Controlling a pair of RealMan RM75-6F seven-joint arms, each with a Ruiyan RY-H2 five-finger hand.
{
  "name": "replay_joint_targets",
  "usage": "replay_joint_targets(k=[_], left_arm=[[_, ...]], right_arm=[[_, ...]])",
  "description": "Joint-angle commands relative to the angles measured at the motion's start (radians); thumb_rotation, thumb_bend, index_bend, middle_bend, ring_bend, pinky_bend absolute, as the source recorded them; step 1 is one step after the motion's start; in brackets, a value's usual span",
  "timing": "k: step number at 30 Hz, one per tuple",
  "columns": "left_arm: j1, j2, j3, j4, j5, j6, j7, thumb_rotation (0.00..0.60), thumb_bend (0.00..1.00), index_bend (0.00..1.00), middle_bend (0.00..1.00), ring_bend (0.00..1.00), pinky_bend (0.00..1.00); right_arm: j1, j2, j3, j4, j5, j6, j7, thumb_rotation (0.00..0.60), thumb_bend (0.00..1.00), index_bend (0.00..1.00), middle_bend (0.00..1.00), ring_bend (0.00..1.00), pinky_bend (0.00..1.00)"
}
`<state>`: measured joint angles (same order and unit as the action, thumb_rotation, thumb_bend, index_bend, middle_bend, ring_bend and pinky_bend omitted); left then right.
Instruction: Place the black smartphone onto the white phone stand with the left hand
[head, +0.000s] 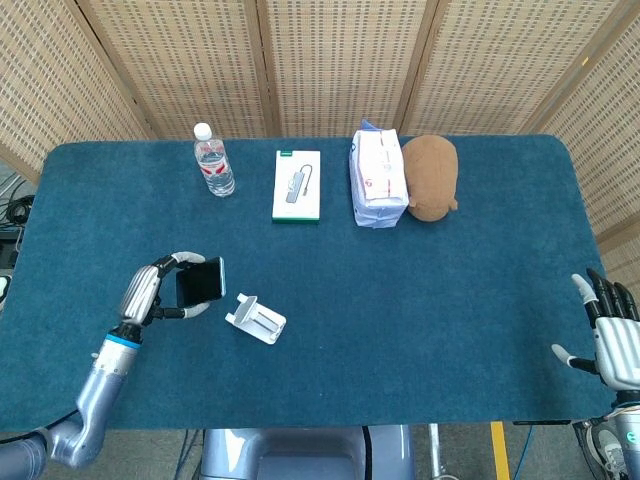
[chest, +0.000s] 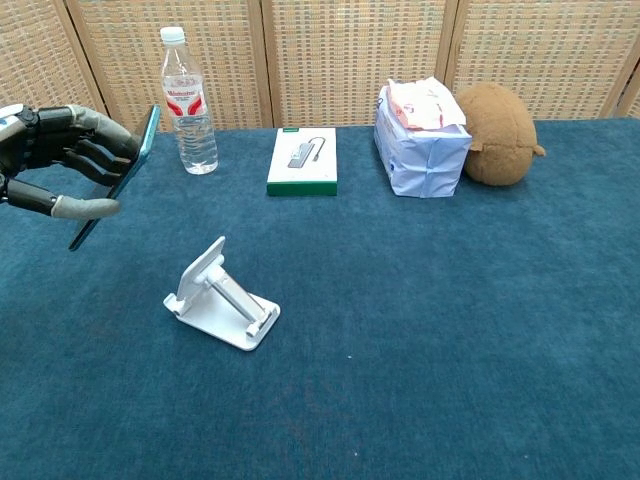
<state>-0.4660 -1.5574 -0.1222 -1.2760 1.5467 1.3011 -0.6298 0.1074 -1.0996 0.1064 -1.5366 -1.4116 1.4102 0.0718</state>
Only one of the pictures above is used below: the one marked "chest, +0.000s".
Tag white folding phone stand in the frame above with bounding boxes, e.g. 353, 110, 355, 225
162, 235, 282, 352

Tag black smartphone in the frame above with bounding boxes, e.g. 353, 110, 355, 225
68, 103, 162, 252

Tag clear plastic water bottle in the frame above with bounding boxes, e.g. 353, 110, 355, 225
159, 26, 220, 176

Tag blue felt table mat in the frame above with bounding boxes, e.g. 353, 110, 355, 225
0, 117, 640, 480

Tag white green USB hub box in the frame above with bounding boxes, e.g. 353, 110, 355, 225
266, 127, 339, 197

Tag white tissue pack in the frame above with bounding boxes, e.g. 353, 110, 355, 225
373, 76, 473, 199

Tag brown plush toy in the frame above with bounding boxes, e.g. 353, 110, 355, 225
455, 82, 547, 188

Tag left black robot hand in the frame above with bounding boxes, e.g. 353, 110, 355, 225
0, 103, 144, 221

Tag woven bamboo folding screen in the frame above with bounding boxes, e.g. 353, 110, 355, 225
0, 0, 640, 133

